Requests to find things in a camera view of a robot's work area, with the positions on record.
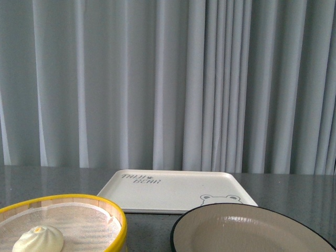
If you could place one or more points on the white mesh steamer liner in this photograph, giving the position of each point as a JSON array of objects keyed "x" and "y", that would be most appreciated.
[{"x": 85, "y": 227}]

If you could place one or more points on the white steamed bun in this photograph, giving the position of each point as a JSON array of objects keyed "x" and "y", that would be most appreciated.
[{"x": 40, "y": 238}]

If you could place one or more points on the wooden steamer with yellow rims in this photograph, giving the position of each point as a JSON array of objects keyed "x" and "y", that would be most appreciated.
[{"x": 106, "y": 204}]

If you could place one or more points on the grey pleated curtain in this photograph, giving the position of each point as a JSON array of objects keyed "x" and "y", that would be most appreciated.
[{"x": 229, "y": 86}]

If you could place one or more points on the white bear print tray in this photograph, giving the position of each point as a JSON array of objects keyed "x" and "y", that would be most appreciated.
[{"x": 172, "y": 192}]

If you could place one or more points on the beige plate with black rim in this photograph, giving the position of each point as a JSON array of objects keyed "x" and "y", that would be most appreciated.
[{"x": 239, "y": 227}]

